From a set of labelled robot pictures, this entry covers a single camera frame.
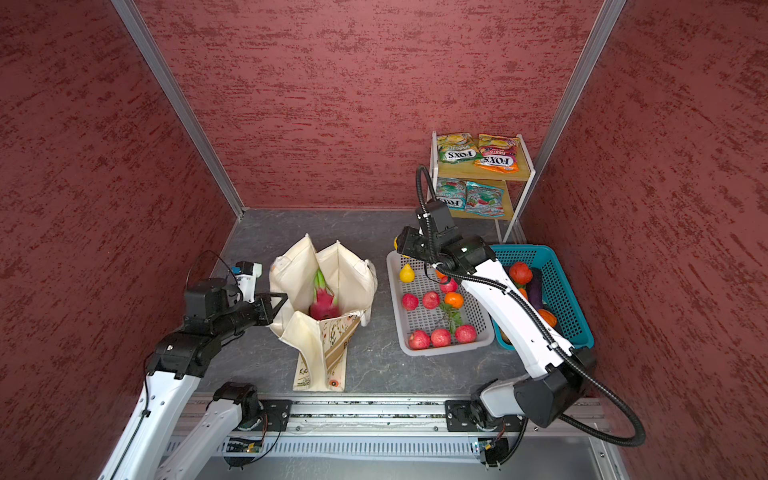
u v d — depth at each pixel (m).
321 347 0.68
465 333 0.83
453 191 1.02
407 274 0.97
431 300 0.90
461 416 0.74
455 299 0.90
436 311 0.92
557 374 0.39
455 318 0.88
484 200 0.98
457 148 0.90
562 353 0.40
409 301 0.90
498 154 0.87
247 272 0.63
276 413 0.74
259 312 0.62
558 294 0.90
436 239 0.53
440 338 0.82
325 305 0.85
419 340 0.81
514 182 1.15
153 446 0.41
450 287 0.94
